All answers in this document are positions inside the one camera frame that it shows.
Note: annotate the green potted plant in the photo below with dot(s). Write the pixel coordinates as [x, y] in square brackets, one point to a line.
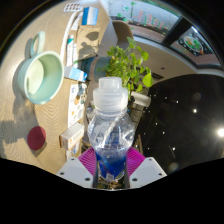
[128, 66]

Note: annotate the window with tree sticker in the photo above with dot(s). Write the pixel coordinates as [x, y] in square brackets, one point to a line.
[146, 18]

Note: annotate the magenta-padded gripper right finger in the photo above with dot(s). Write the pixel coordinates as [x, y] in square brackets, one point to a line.
[148, 170]

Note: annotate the framed food poster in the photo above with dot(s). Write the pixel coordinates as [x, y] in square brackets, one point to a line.
[195, 41]

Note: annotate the blue white flat pack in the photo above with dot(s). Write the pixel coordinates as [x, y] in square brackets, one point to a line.
[90, 16]

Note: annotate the pill blister pack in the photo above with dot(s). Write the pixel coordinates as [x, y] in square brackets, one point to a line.
[72, 7]

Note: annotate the flat round red coaster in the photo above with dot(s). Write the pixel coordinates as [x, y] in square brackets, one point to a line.
[36, 138]

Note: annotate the printed paper leaflet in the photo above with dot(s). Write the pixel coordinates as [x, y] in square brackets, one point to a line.
[77, 103]

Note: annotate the pale green mug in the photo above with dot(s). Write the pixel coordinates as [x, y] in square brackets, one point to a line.
[43, 78]

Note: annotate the group of ceiling lights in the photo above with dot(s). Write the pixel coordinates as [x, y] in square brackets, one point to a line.
[220, 132]

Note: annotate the white orange cardboard box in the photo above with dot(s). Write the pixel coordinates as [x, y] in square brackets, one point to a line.
[71, 136]

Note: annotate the clear plastic water bottle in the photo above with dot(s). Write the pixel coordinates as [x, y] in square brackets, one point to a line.
[110, 133]

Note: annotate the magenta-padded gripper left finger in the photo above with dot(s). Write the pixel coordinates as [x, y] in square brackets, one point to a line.
[75, 170]

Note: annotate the white tube green cap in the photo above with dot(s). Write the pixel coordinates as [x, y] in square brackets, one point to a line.
[70, 50]

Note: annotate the white round pillar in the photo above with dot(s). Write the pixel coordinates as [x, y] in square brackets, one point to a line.
[140, 99]

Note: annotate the grey curved sofa bench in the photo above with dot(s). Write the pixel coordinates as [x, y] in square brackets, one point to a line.
[121, 31]

